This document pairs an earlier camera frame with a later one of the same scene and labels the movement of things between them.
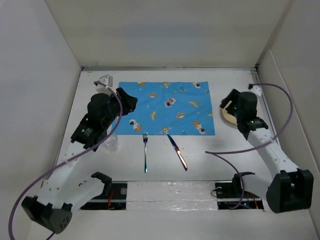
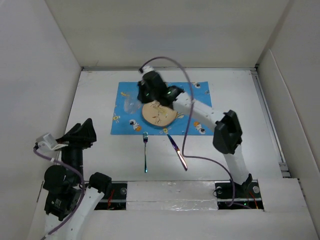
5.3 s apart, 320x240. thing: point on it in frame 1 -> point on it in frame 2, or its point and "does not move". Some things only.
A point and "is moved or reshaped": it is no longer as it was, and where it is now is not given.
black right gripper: [233, 96] -> [142, 86]
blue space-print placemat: [178, 108] does not move
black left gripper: [128, 102] -> [82, 134]
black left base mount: [113, 197] does not move
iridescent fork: [145, 139] does not move
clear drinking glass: [110, 144] is moved or reshaped
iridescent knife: [178, 152] does not move
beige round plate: [228, 116] is moved or reshaped
